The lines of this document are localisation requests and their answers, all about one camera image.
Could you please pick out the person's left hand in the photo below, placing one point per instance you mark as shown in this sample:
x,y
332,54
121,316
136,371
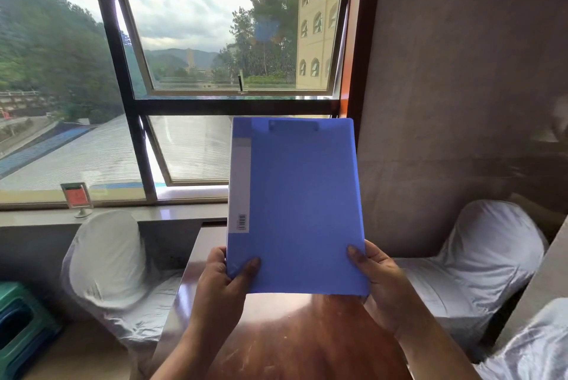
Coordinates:
x,y
217,291

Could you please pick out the person's right hand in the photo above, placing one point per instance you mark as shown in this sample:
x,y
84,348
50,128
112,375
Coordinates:
x,y
386,291

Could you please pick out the person's right thumb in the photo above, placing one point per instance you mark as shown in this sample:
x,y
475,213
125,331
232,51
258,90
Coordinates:
x,y
358,265

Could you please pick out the person's left thumb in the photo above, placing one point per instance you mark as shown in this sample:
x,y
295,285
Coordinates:
x,y
245,273

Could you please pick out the blue plastic file folder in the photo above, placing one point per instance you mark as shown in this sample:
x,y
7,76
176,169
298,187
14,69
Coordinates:
x,y
295,211

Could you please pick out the person's left forearm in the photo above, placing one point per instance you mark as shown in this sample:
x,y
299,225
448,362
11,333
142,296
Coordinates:
x,y
186,348

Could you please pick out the person's right forearm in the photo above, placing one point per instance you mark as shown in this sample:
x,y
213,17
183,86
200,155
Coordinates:
x,y
437,351

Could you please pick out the white covered chair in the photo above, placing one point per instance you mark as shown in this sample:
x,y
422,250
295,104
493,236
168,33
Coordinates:
x,y
117,277
528,346
475,269

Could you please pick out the red sign in acrylic stand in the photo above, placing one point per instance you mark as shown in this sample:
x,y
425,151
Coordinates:
x,y
76,197

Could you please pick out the dark framed window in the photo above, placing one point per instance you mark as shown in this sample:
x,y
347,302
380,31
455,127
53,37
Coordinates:
x,y
133,100

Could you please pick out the green plastic stool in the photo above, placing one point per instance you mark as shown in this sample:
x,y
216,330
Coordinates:
x,y
20,326

